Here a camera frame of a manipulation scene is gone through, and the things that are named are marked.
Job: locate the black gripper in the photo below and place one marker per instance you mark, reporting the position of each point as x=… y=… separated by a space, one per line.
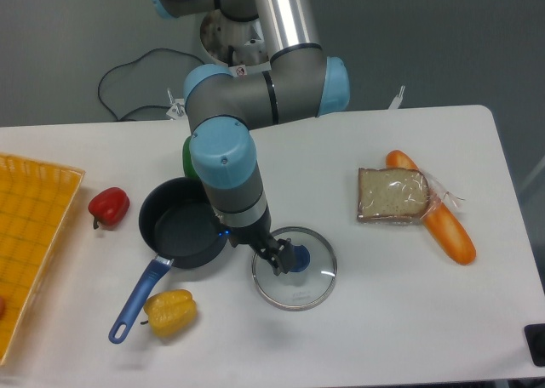
x=258 y=236

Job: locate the bagged toast slice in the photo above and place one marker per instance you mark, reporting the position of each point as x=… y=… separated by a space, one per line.
x=400 y=196

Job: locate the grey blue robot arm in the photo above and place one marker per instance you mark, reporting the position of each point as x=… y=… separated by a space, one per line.
x=224 y=154

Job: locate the glass lid blue knob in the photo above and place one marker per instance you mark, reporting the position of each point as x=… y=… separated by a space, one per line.
x=309 y=282

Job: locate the yellow bell pepper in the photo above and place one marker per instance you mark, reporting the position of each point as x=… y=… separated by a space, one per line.
x=169 y=312

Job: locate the green bell pepper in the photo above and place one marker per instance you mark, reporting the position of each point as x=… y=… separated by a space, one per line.
x=188 y=168

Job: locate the orange baguette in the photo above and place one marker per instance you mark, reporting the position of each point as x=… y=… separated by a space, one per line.
x=445 y=228

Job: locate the red bell pepper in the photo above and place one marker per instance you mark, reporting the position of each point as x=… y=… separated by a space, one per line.
x=109 y=207

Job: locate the yellow wicker basket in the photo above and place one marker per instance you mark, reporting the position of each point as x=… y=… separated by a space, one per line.
x=36 y=197

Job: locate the black object at table edge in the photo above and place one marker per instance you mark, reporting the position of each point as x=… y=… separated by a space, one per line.
x=535 y=338

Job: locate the dark pot blue handle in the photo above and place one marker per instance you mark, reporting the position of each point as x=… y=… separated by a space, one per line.
x=179 y=225

